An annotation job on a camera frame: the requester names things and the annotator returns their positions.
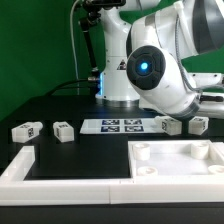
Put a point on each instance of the white square tabletop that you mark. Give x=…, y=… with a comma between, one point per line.
x=187, y=161

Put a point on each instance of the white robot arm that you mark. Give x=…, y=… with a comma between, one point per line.
x=143, y=59

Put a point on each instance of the white fiducial marker sheet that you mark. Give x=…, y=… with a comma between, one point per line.
x=120, y=126

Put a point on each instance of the white U-shaped obstacle fence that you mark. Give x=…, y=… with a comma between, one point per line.
x=16, y=190

